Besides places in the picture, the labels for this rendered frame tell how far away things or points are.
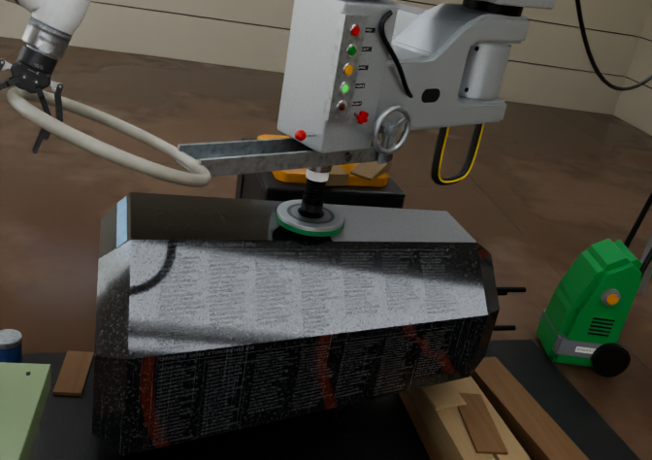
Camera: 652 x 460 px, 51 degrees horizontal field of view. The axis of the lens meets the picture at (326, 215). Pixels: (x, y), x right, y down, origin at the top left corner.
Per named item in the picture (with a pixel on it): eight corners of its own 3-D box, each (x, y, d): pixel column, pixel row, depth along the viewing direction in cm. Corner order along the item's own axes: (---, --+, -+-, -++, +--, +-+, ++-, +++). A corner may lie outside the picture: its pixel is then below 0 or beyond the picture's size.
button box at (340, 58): (342, 116, 193) (361, 14, 182) (349, 119, 191) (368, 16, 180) (321, 117, 188) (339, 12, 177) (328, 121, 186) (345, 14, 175)
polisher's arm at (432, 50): (454, 132, 263) (486, 1, 244) (503, 152, 248) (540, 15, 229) (306, 147, 216) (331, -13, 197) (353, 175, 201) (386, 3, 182)
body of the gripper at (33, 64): (22, 44, 143) (5, 84, 144) (62, 61, 148) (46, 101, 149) (19, 40, 150) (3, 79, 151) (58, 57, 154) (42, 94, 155)
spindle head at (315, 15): (360, 131, 231) (385, -7, 213) (407, 153, 216) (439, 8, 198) (274, 139, 208) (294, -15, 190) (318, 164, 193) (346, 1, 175)
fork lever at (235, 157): (355, 144, 230) (358, 129, 228) (395, 164, 217) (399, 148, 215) (169, 156, 185) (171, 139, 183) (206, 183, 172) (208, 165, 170)
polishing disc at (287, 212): (317, 238, 202) (318, 234, 202) (262, 213, 212) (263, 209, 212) (356, 219, 219) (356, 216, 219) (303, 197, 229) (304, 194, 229)
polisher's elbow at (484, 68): (433, 87, 242) (445, 31, 234) (463, 84, 255) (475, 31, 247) (477, 103, 230) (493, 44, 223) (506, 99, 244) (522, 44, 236)
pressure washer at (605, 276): (596, 338, 351) (655, 180, 316) (624, 380, 319) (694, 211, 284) (529, 328, 348) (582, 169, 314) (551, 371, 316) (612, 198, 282)
